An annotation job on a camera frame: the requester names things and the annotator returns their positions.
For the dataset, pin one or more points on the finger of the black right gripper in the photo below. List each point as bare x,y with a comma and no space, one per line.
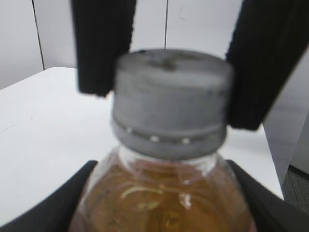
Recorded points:
269,39
103,32

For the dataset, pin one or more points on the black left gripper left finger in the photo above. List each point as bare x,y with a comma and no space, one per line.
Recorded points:
54,213

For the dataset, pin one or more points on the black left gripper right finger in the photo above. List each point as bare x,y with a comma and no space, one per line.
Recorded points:
270,213

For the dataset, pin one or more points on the grey bottle cap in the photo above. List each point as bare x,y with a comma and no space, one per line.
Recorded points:
171,104

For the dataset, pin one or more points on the peach oolong tea bottle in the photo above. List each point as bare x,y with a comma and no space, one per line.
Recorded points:
131,192

